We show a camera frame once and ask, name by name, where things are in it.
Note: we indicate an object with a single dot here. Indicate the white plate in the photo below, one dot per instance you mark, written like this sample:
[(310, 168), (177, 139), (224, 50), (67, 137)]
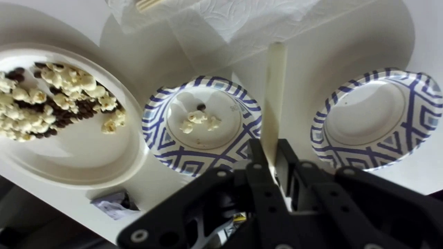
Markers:
[(83, 157)]

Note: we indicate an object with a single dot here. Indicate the black and gold snack bag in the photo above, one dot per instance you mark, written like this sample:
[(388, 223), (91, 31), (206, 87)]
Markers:
[(238, 219)]

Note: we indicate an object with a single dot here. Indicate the white embossed paper towel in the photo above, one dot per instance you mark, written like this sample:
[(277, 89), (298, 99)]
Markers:
[(222, 14)]

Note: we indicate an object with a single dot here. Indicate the popcorn pieces in bowl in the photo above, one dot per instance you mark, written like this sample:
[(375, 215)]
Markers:
[(198, 121)]

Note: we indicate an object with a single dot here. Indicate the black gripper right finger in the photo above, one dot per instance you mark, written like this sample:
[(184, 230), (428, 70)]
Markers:
[(368, 208)]

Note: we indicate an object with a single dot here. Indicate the blue patterned bowl with popcorn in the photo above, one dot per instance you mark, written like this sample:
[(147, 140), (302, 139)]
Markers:
[(161, 133)]

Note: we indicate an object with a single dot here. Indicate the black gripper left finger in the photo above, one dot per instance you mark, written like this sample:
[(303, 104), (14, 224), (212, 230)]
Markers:
[(194, 202)]

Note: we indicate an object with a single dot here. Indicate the empty blue patterned bowl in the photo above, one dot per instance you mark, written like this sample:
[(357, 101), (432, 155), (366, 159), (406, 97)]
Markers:
[(364, 115)]

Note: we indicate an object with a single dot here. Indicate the small crumpled wrapper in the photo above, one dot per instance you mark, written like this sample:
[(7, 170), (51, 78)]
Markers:
[(112, 205)]

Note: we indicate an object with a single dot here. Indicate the popcorn and chocolate pile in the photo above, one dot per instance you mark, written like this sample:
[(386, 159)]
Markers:
[(36, 105)]

